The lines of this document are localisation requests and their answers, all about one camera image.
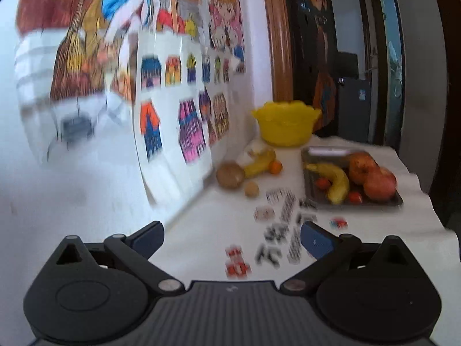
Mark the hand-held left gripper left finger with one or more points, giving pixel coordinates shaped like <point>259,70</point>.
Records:
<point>147,240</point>

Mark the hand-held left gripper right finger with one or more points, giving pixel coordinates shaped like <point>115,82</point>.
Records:
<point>317,240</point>

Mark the metal tray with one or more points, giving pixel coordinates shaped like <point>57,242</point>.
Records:
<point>310,195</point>

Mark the red cherry tomato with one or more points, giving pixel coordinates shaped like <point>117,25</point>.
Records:
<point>354,197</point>
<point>323,183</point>

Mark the large yellow banana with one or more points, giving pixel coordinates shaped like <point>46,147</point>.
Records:
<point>336,184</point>

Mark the red orange apple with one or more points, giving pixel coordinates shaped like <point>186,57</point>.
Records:
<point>362,167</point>
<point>380,186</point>

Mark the small tan round fruit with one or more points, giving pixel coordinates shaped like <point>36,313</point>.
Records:
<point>251,189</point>

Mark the small orange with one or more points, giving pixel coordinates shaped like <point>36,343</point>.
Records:
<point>276,167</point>

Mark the small yellow banana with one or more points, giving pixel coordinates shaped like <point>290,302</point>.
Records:
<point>257,165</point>

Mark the large brown kiwi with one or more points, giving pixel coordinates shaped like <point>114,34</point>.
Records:
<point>230,175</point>

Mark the yellow plastic bowl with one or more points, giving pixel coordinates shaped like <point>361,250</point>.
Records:
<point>284,126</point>

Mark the grey cabinet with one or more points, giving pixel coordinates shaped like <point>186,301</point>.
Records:
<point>354,111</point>

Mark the cartoon houses paper sheet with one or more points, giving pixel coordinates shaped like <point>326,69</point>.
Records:
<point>169,97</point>

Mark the cartoon figure door poster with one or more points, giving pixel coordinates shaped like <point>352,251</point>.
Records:
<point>322,90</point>

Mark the black box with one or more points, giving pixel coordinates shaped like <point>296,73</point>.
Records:
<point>347,65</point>

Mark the dark door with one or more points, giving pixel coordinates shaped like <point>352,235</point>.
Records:
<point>300,61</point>

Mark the pink cartoon girl poster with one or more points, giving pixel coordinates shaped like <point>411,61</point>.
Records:
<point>227,18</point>

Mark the dark inner door frame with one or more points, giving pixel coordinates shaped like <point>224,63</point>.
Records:
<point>387,61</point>

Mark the large cartoon wall poster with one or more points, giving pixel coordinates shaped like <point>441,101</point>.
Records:
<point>83,43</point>

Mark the brown wooden door frame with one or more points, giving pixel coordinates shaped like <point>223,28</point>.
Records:
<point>279,36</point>

